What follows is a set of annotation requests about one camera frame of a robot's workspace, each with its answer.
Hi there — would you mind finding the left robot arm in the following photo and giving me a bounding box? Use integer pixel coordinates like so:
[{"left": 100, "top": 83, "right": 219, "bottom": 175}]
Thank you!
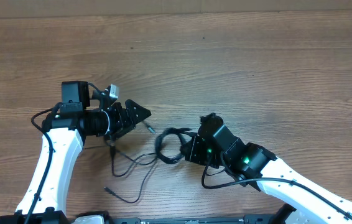
[{"left": 0, "top": 81, "right": 151, "bottom": 224}]

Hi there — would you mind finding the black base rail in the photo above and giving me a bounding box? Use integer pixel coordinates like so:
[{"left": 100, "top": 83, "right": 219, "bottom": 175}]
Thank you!
[{"left": 73, "top": 210, "right": 295, "bottom": 224}]

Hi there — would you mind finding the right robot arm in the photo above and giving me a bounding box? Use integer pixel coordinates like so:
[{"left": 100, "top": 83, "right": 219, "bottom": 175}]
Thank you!
[{"left": 181, "top": 113, "right": 352, "bottom": 223}]

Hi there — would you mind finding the black usb cable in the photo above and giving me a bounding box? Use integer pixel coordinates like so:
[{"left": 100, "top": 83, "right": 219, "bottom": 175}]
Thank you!
[{"left": 103, "top": 121, "right": 198, "bottom": 204}]

